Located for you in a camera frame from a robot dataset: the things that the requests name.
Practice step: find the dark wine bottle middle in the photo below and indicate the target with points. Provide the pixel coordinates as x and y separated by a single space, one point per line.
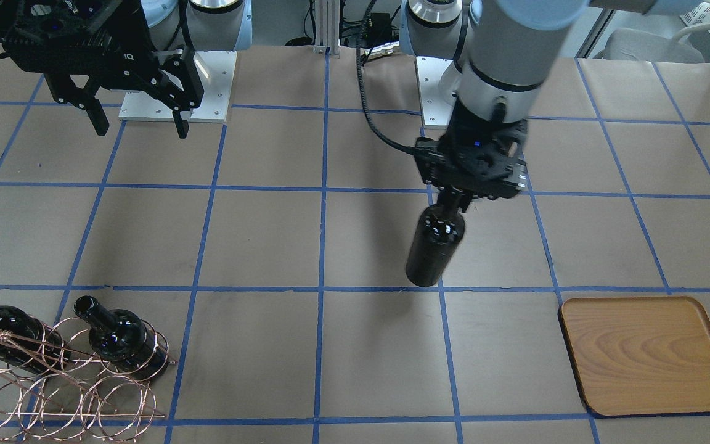
122 340

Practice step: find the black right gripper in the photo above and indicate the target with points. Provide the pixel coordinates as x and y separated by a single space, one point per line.
159 69

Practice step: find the wooden serving tray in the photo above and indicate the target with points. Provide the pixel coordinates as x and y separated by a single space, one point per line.
639 355

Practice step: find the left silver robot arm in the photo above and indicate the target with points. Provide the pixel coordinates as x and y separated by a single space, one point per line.
502 53

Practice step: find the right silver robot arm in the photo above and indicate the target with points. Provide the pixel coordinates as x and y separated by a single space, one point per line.
203 26

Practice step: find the dark wine bottle rear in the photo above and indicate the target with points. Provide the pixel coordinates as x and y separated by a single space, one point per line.
33 348

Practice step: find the copper wire bottle basket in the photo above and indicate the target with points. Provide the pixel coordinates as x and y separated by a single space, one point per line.
86 400

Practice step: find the dark wine bottle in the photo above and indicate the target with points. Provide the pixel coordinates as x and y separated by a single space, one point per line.
439 231
122 340
33 348

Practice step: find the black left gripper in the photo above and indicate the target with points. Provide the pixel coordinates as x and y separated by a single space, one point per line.
457 198

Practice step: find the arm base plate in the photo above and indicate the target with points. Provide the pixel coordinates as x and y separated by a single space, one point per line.
437 86
216 70

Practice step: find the dark wine bottle front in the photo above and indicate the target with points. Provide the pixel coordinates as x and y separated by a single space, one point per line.
439 231

